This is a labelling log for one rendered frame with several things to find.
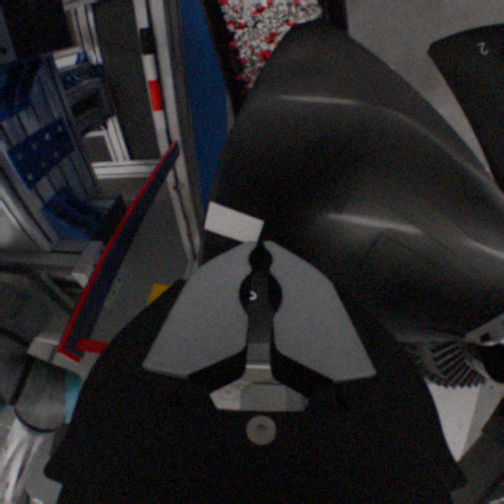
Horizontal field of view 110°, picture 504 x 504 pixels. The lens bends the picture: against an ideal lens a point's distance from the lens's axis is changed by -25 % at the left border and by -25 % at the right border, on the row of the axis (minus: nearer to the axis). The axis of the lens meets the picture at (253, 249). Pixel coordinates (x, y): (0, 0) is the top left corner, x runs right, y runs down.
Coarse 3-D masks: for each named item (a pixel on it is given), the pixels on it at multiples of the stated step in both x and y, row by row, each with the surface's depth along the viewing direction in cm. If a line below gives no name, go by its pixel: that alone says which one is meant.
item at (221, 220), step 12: (216, 204) 13; (216, 216) 13; (228, 216) 13; (240, 216) 13; (216, 228) 14; (228, 228) 14; (240, 228) 13; (252, 228) 13; (240, 240) 14; (252, 240) 14
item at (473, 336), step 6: (498, 318) 15; (486, 324) 15; (492, 324) 15; (498, 324) 15; (474, 330) 16; (480, 330) 16; (486, 330) 16; (492, 330) 16; (498, 330) 16; (468, 336) 17; (474, 336) 17; (492, 336) 16; (498, 336) 16; (474, 342) 17; (480, 342) 17; (486, 342) 17; (492, 342) 17; (498, 342) 17
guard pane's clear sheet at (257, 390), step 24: (48, 360) 75; (240, 384) 76; (264, 384) 76; (480, 384) 70; (240, 408) 70; (264, 408) 71; (288, 408) 71; (480, 408) 64; (0, 432) 53; (480, 432) 58; (48, 456) 53; (48, 480) 48
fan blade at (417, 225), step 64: (320, 64) 9; (384, 64) 9; (256, 128) 11; (320, 128) 10; (384, 128) 10; (448, 128) 9; (256, 192) 12; (320, 192) 12; (384, 192) 11; (448, 192) 10; (320, 256) 13; (384, 256) 12; (448, 256) 11; (256, 320) 17; (384, 320) 16; (448, 320) 15
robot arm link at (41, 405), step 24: (48, 384) 37; (72, 384) 41; (24, 408) 33; (48, 408) 35; (72, 408) 39; (24, 432) 33; (48, 432) 35; (0, 456) 31; (24, 456) 32; (0, 480) 28; (24, 480) 32
